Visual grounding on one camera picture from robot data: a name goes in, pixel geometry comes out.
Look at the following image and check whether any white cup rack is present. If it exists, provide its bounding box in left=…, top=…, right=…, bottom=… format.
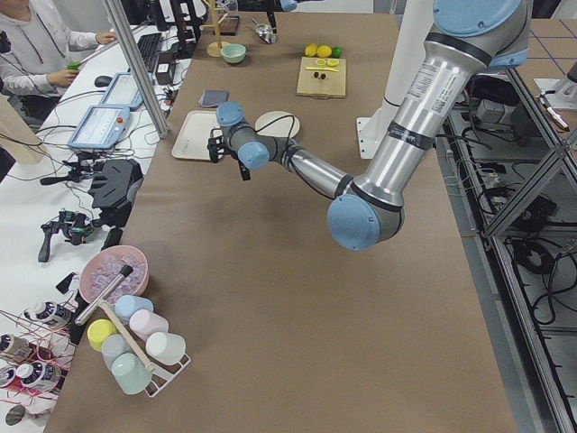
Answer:
left=144, top=354, right=192, bottom=398

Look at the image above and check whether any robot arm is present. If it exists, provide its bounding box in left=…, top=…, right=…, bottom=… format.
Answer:
left=237, top=0, right=308, bottom=34
left=207, top=1, right=533, bottom=251

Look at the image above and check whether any white rabbit tray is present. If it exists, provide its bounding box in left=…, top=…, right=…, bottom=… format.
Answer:
left=171, top=110, right=222, bottom=161

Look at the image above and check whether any cream round plate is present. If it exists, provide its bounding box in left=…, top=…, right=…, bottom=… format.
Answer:
left=254, top=110, right=301, bottom=139

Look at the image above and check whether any whole yellow lemon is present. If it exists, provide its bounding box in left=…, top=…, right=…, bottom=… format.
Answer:
left=304, top=43, right=318, bottom=58
left=316, top=45, right=333, bottom=59

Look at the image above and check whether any whole yellow lemon upper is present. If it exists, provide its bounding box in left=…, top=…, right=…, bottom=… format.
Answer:
left=304, top=43, right=318, bottom=58

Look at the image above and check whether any aluminium frame post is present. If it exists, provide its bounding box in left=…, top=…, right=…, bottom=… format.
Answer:
left=103, top=0, right=169, bottom=139

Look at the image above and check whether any grey folded cloth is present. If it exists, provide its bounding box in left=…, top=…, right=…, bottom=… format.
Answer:
left=197, top=89, right=229, bottom=108

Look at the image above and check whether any green lime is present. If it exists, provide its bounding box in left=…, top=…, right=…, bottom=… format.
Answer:
left=332, top=46, right=343, bottom=59

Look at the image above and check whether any bamboo cutting board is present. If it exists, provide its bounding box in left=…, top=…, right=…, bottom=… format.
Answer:
left=297, top=57, right=347, bottom=98

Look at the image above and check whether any mint green bowl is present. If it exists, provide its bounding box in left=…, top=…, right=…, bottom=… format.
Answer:
left=220, top=43, right=247, bottom=64

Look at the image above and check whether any lemon half lower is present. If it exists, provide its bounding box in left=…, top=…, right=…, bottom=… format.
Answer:
left=325, top=59, right=339, bottom=68

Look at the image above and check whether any yellow plastic knife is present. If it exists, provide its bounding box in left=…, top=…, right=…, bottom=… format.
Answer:
left=305, top=66, right=339, bottom=72

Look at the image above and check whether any metal muddler black tip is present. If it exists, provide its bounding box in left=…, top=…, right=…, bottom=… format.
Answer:
left=74, top=264, right=133, bottom=327

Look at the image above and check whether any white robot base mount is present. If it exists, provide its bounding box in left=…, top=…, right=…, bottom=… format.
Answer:
left=356, top=0, right=433, bottom=160

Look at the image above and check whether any blue teach pendant far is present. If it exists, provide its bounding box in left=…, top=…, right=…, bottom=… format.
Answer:
left=100, top=72, right=143, bottom=111

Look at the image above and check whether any seated person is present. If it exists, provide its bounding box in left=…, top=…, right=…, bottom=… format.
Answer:
left=1, top=0, right=116, bottom=120

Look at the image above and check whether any blue teach pendant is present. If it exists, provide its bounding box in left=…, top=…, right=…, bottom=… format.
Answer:
left=68, top=104, right=131, bottom=151
left=100, top=72, right=143, bottom=111

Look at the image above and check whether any whole yellow lemon lower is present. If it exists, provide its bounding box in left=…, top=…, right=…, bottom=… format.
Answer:
left=316, top=45, right=333, bottom=59

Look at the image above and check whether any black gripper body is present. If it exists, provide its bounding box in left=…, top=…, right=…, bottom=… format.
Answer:
left=206, top=127, right=238, bottom=163
left=267, top=11, right=277, bottom=28

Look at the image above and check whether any wooden cup stand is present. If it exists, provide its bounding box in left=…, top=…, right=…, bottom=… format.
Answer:
left=200, top=0, right=229, bottom=58

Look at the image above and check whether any pink bowl with ice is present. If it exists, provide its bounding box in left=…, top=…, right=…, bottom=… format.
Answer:
left=79, top=245, right=149, bottom=304

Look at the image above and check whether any blue teach pendant near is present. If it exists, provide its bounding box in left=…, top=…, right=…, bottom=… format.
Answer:
left=68, top=104, right=131, bottom=151

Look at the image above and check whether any metal ice scoop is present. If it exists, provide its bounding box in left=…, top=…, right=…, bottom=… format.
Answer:
left=252, top=18, right=277, bottom=44

